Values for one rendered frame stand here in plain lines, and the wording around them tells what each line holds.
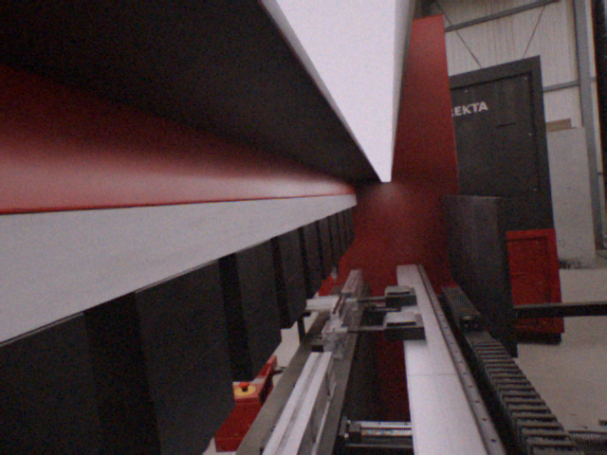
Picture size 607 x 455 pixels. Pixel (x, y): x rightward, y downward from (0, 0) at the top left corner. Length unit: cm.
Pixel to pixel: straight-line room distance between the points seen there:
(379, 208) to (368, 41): 220
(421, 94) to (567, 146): 458
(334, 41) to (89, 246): 20
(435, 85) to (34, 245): 230
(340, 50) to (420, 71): 227
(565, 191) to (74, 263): 669
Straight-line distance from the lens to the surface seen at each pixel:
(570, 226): 686
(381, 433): 103
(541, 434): 71
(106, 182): 31
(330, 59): 19
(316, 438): 97
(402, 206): 236
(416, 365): 103
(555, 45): 890
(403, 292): 151
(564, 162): 681
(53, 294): 27
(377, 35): 18
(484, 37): 892
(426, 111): 241
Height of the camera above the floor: 139
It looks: 3 degrees down
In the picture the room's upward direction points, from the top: 7 degrees counter-clockwise
